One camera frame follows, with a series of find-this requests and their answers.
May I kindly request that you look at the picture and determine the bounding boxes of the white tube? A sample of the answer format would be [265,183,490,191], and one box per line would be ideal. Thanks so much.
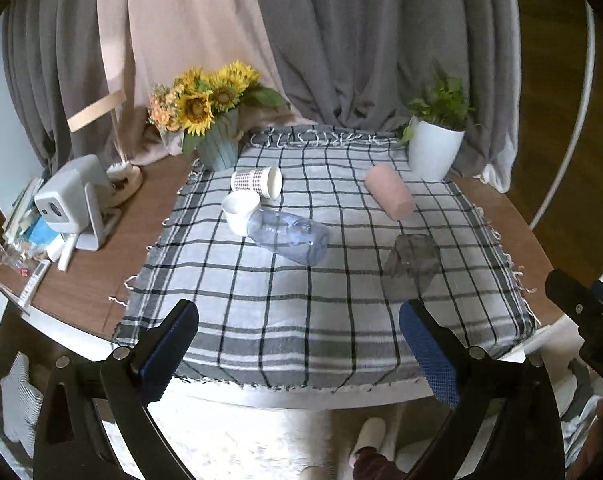
[56,235,77,272]

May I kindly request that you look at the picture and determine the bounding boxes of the beige curtain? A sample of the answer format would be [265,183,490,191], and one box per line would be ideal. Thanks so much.
[96,0,293,167]

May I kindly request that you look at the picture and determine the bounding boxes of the white cup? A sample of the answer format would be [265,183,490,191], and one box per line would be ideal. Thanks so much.
[222,190,261,237]

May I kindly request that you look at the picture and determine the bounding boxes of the clear grey cup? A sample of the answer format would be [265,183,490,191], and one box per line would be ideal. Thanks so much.
[381,234,441,301]

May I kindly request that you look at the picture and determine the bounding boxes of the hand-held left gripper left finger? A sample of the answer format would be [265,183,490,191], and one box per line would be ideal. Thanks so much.
[33,299,200,480]

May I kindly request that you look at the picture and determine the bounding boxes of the patterned paper cup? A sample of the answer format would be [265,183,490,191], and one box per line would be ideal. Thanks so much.
[230,166,283,201]

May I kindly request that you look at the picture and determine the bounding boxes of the teal ribbed vase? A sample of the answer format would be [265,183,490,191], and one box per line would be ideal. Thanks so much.
[196,110,242,171]

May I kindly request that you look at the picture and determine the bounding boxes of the green potted plant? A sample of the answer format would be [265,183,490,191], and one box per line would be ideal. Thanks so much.
[400,76,478,143]

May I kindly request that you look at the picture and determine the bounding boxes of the white plant pot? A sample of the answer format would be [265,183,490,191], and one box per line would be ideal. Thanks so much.
[409,116,466,181]

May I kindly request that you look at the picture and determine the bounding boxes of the sunflower bouquet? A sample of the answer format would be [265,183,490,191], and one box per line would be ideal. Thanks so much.
[148,61,290,156]

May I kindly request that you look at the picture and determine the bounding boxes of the white slipper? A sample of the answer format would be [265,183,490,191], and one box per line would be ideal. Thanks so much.
[349,417,387,467]

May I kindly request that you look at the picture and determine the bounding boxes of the clear blue plastic cup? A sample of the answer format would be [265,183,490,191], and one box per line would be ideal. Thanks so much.
[246,208,331,266]

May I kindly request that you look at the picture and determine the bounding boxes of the pink cup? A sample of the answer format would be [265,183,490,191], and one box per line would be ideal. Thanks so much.
[365,164,416,221]

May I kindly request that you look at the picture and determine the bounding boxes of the white remote control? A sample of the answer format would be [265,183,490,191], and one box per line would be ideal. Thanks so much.
[19,260,52,309]

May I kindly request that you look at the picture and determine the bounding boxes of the grey checked tablecloth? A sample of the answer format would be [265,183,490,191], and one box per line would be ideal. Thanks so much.
[109,125,539,393]

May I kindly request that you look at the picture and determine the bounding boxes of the grey curtain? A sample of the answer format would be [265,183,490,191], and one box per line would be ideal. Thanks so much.
[246,0,521,194]
[2,0,132,173]

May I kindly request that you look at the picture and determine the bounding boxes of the blue packet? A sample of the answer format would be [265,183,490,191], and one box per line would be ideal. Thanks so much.
[24,217,57,247]

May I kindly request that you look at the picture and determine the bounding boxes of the white desk lamp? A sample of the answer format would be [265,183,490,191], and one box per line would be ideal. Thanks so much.
[66,35,143,207]

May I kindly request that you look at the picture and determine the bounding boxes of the white camera device on stand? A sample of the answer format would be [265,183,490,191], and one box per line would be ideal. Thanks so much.
[34,155,111,251]

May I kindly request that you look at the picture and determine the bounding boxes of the white star cushion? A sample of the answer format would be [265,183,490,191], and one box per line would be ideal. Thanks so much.
[0,352,45,444]

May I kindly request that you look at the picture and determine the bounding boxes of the white hoop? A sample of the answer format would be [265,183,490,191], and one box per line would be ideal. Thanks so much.
[529,0,597,232]

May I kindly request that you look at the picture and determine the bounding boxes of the white fluffy rug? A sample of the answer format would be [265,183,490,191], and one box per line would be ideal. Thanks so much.
[99,390,432,480]

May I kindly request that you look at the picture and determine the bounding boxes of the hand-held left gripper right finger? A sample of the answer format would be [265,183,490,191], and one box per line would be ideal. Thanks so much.
[399,299,567,480]

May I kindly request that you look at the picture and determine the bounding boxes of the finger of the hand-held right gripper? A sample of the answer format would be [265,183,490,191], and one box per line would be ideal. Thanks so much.
[545,269,603,333]

